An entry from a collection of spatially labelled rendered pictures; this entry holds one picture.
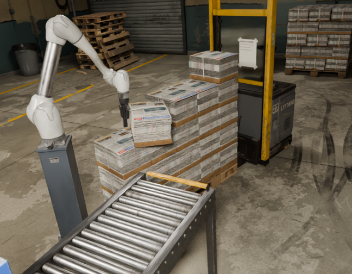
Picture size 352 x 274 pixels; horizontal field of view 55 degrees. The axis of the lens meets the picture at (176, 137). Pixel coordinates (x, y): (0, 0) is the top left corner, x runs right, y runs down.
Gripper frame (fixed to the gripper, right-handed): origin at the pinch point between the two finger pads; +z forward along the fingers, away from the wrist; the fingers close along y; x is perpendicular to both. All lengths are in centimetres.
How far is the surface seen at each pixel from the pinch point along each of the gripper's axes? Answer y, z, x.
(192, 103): -18, -8, -58
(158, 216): -93, 18, 46
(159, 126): -32.7, -3.4, -7.6
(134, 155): -20.3, 19.5, 7.4
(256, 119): -13, 35, -166
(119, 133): 10.8, 12.6, -1.2
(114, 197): -60, 19, 52
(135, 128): -23.5, -3.5, 7.4
